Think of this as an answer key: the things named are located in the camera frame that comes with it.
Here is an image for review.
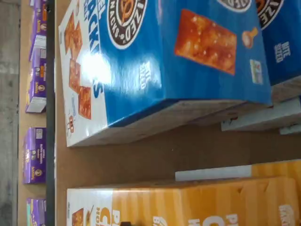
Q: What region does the purple Annie's snack box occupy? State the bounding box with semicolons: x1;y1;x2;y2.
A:
29;0;48;61
25;48;47;113
23;127;47;185
26;197;47;226

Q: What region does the yellow honey mustard cracker box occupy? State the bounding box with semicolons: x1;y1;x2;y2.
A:
175;160;301;182
67;176;301;226

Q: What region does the black metal shelf rack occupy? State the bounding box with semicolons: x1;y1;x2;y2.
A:
46;0;56;226

